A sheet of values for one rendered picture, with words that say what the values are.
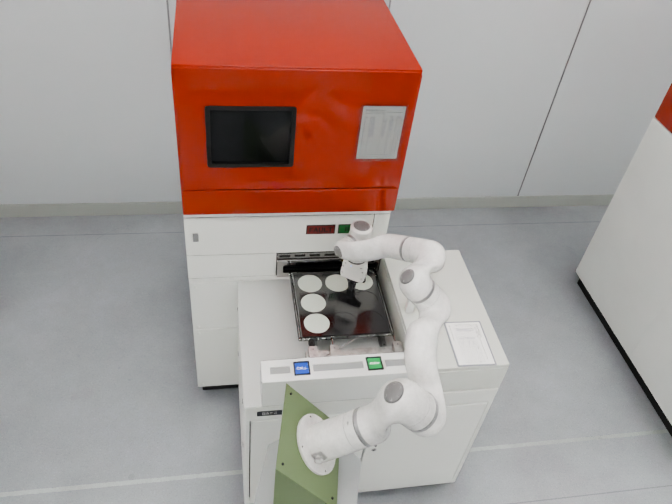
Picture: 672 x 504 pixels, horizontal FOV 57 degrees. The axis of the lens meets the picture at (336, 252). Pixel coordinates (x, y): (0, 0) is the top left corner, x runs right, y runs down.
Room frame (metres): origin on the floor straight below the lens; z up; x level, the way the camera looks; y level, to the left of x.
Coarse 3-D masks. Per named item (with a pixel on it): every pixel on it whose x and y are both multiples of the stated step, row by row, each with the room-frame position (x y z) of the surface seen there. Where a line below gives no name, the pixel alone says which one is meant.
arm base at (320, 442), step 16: (304, 416) 1.08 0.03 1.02; (336, 416) 1.06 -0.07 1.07; (352, 416) 1.04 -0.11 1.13; (304, 432) 1.03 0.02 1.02; (320, 432) 1.02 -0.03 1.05; (336, 432) 1.00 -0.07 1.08; (352, 432) 0.99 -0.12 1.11; (304, 448) 0.98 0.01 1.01; (320, 448) 0.98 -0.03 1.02; (336, 448) 0.97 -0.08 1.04; (352, 448) 0.97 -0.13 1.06; (320, 464) 0.97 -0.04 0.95
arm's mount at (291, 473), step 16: (288, 400) 1.10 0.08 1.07; (304, 400) 1.15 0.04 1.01; (288, 416) 1.05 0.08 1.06; (320, 416) 1.14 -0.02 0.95; (288, 432) 1.00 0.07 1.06; (288, 448) 0.95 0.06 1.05; (288, 464) 0.90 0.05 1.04; (304, 464) 0.94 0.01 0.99; (336, 464) 1.02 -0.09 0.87; (288, 480) 0.86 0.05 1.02; (304, 480) 0.89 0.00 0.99; (320, 480) 0.93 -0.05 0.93; (336, 480) 0.96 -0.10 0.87; (288, 496) 0.86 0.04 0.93; (304, 496) 0.87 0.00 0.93; (320, 496) 0.88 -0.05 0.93; (336, 496) 0.91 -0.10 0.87
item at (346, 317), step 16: (320, 272) 1.86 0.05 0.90; (336, 272) 1.87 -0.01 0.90; (368, 272) 1.90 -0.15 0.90; (320, 288) 1.77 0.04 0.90; (336, 304) 1.69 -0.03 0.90; (352, 304) 1.70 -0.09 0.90; (368, 304) 1.71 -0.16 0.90; (336, 320) 1.60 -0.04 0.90; (352, 320) 1.62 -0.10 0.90; (368, 320) 1.63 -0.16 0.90; (384, 320) 1.64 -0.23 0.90; (304, 336) 1.50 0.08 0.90; (320, 336) 1.52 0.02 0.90
